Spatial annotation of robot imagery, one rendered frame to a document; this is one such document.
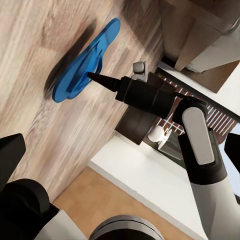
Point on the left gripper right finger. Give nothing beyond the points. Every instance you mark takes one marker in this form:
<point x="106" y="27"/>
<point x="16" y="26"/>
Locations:
<point x="232" y="149"/>

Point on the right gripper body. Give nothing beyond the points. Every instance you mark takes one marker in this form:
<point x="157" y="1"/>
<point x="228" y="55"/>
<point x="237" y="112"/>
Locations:
<point x="137" y="94"/>

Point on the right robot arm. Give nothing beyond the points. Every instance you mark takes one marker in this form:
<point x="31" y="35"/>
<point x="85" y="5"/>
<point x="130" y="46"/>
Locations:
<point x="215" y="200"/>

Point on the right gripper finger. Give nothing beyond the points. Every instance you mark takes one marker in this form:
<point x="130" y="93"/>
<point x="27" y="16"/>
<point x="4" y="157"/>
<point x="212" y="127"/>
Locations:
<point x="111" y="83"/>

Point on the sandal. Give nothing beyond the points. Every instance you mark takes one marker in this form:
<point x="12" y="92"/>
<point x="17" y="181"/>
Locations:
<point x="85" y="83"/>
<point x="77" y="71"/>

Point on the fixed window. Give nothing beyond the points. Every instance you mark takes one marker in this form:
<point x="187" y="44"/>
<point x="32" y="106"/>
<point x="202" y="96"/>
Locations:
<point x="219" y="118"/>

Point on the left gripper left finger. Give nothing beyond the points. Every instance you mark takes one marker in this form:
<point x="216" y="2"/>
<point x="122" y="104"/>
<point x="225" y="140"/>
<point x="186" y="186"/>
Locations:
<point x="12" y="149"/>

